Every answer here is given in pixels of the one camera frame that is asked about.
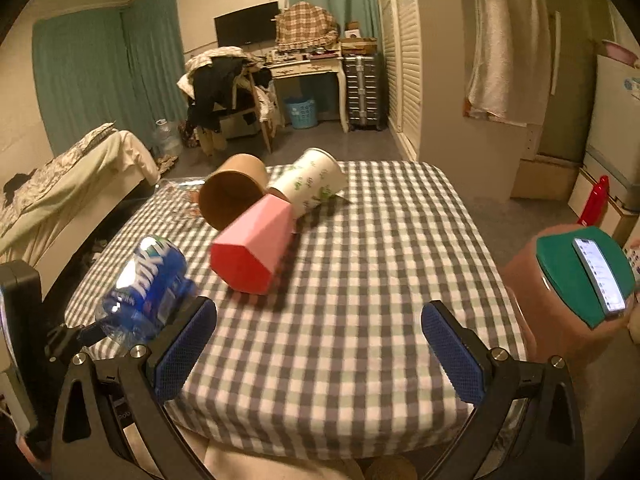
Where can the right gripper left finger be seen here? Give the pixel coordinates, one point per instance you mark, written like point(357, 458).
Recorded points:
point(99, 399)

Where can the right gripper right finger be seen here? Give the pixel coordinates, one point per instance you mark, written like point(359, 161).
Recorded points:
point(547, 440)

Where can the blue plastic water bottle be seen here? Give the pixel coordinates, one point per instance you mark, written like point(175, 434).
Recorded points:
point(147, 293)

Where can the clear glass cup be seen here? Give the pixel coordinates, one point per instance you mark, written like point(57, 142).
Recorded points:
point(182, 195)

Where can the pink hexagonal cup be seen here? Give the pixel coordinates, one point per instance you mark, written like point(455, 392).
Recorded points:
point(246, 254)

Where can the brown paper cup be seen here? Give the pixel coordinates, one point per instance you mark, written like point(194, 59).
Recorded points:
point(230, 190)

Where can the white floral paper cup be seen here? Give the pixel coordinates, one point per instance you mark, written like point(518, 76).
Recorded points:
point(311, 181)

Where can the bed with beige bedding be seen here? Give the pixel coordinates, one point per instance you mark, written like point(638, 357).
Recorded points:
point(48, 217)

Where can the green cased smartphone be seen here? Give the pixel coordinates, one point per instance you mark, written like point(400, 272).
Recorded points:
point(585, 269)

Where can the grey checkered tablecloth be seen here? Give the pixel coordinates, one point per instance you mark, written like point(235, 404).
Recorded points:
point(332, 361)

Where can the red bottle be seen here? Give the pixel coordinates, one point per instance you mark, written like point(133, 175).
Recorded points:
point(596, 202)

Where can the large clear water jug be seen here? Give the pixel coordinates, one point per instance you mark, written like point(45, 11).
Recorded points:
point(167, 138)

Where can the white refrigerator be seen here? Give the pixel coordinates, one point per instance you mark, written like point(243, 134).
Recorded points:
point(612, 145)

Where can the teal curtain left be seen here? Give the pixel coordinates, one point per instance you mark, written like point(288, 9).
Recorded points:
point(118, 64)

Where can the chair piled with clothes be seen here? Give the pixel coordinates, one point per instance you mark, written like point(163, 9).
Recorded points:
point(224, 82)

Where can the blue laundry basket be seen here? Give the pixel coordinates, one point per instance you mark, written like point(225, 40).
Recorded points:
point(302, 112)

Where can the white desk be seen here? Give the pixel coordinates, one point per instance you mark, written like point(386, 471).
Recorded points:
point(313, 65)

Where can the black striped suitcase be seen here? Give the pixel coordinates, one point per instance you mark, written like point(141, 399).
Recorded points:
point(364, 100)

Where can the black television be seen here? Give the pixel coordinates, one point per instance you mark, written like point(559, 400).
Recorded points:
point(252, 25)

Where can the hanging white towel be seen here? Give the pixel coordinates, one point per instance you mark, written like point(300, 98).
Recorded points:
point(511, 70)

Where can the plaid blanket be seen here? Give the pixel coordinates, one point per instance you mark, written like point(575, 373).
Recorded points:
point(304, 25)

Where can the white louvered closet door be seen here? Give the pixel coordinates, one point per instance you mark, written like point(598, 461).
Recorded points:
point(400, 39)

